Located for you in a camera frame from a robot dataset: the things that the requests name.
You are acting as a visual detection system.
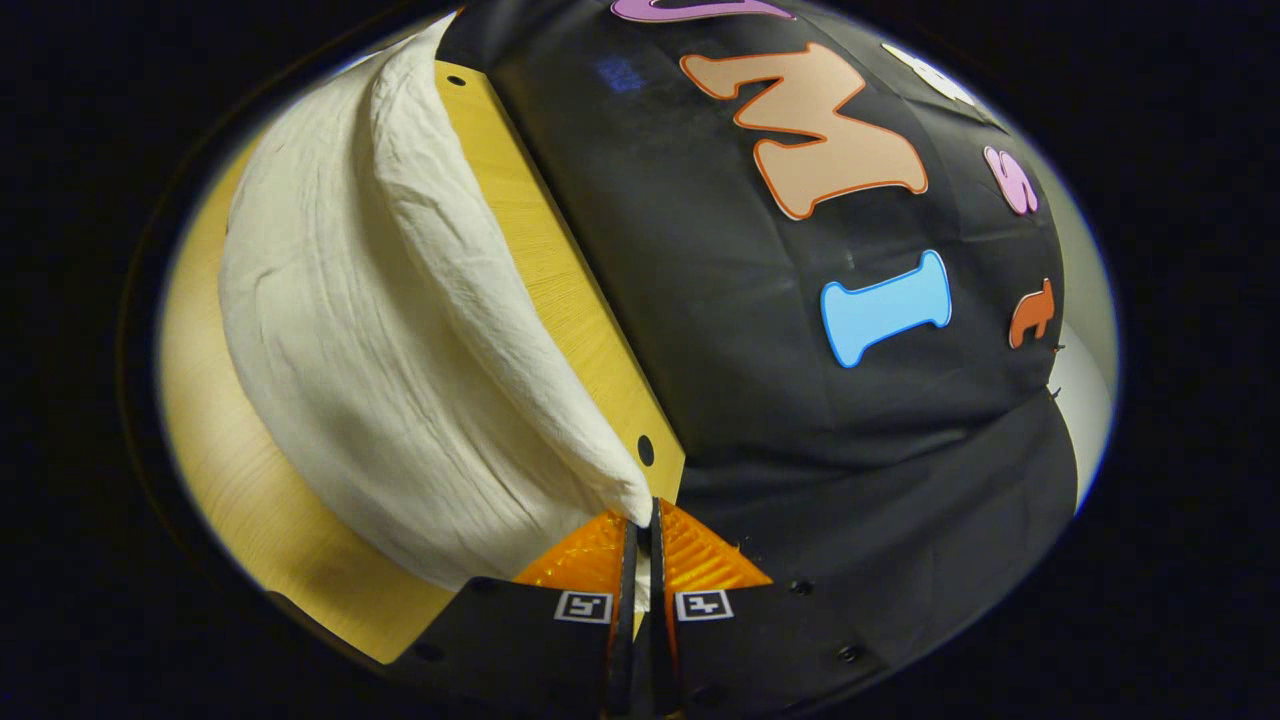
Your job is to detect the black backdrop cloth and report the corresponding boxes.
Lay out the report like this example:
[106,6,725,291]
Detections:
[435,0,1081,646]

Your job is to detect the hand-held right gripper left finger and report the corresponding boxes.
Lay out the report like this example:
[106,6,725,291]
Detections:
[385,498,641,717]

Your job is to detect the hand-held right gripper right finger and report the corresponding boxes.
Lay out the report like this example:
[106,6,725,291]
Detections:
[650,497,891,717]

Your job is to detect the white jeans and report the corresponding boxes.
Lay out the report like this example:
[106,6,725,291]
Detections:
[218,15,657,613]

